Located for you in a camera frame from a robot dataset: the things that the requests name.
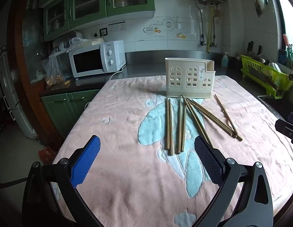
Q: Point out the clear plastic bag with food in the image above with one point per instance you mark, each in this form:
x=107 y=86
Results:
x=54 y=73

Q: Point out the green base cabinet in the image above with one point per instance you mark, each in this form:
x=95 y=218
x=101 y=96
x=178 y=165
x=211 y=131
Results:
x=66 y=108

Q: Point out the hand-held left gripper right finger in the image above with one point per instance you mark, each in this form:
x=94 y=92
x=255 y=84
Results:
x=209 y=163

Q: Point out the green glass-door wall cabinet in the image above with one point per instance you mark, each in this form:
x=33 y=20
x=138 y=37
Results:
x=89 y=4

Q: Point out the window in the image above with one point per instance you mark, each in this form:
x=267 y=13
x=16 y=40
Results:
x=288 y=9

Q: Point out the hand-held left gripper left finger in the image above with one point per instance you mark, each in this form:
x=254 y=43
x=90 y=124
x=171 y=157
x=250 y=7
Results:
x=86 y=160

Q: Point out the cream plastic chopstick holder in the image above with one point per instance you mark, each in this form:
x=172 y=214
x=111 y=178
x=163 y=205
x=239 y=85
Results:
x=179 y=85

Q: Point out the small tan food piece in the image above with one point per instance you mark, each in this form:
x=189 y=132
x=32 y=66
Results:
x=67 y=83

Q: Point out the red plastic bag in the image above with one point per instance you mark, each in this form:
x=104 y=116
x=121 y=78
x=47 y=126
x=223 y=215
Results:
x=46 y=156

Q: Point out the white rounded appliance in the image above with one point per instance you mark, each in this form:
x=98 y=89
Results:
x=70 y=36

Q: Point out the pile of wooden chopsticks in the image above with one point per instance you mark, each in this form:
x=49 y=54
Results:
x=170 y=132

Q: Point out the clear bag with yellow block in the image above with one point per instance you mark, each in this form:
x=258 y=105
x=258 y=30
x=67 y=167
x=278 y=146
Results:
x=87 y=43

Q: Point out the white instruction sticker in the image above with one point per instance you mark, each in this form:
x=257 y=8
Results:
x=116 y=26

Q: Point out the white microwave oven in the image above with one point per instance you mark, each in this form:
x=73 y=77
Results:
x=113 y=52

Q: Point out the white bowl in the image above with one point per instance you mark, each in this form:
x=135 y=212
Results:
x=275 y=67

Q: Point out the silver refrigerator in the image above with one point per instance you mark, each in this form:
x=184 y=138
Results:
x=11 y=99

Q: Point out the lime green dish rack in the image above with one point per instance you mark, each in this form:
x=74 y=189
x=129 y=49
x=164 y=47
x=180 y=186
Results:
x=262 y=75

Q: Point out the white wall outlet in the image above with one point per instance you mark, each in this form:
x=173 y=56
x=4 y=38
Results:
x=95 y=33

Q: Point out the brown wooden door frame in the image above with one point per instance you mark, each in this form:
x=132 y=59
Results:
x=17 y=52

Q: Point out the teal soap pump bottle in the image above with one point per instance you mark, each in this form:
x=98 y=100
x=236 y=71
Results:
x=224 y=61

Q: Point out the yellow gas pipe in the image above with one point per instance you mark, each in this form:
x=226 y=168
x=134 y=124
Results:
x=209 y=28

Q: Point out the blue utensil container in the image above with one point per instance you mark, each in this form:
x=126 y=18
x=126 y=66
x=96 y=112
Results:
x=283 y=55

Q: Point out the steel sink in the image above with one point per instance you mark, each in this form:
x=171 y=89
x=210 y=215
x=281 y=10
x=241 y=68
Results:
x=271 y=104

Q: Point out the pink printed blanket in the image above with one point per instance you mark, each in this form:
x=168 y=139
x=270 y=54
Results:
x=118 y=123

